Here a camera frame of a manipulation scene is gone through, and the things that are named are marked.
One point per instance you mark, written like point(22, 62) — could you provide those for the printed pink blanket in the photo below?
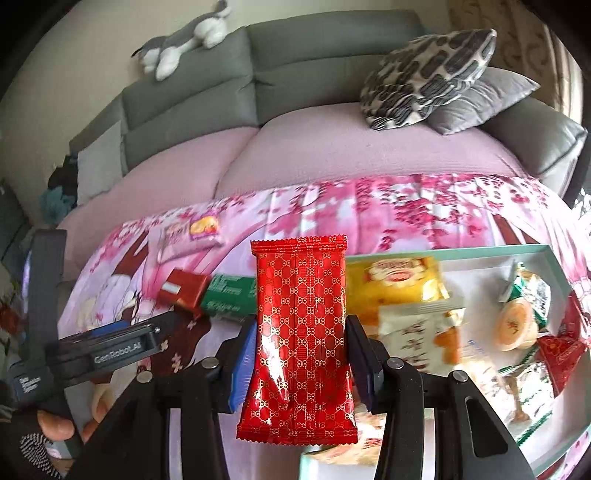
point(415, 217)

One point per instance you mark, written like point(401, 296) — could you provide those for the dark red box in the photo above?
point(184, 288)

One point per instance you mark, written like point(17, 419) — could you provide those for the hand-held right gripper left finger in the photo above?
point(244, 364)

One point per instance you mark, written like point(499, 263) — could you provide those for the teal-rimmed white box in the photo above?
point(480, 267)

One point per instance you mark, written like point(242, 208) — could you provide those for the person's left forearm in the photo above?
point(23, 452)

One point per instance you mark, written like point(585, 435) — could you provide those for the pink snack packet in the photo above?
point(184, 240)

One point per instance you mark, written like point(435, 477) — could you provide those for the dark cloth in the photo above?
point(62, 173)

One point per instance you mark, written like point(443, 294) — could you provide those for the light grey cushion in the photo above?
point(99, 161)

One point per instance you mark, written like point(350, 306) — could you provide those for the green snack packet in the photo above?
point(228, 293)

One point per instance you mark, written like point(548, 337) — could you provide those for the orange jelly cup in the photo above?
point(515, 325)

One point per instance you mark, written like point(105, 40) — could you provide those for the green and white packet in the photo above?
point(535, 288)

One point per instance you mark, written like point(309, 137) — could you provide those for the person's left hand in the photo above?
point(55, 422)

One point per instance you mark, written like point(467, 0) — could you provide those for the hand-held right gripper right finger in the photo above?
point(360, 360)

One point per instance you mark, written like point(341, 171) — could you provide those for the white calligraphy snack packet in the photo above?
point(411, 332)

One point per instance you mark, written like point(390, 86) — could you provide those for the black and white patterned cushion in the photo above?
point(425, 74)

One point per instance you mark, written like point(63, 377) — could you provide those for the grey sofa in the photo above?
point(300, 55)

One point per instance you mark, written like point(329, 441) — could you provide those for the red gold-patterned snack packet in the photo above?
point(300, 323)

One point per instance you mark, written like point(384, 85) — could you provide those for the clear crinkled snack packet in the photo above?
point(526, 392)

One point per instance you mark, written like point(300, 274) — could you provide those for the red flower-print triangular packet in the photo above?
point(561, 357)

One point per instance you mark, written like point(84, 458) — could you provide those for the teal cloth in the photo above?
point(57, 205)

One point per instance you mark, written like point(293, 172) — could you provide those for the grey and white plush toy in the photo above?
point(184, 41)

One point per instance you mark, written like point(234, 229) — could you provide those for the yellow snack packet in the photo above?
point(397, 281)

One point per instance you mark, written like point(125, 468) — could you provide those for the pink sofa cover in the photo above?
point(323, 152)

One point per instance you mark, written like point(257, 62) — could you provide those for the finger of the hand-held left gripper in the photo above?
point(138, 325)

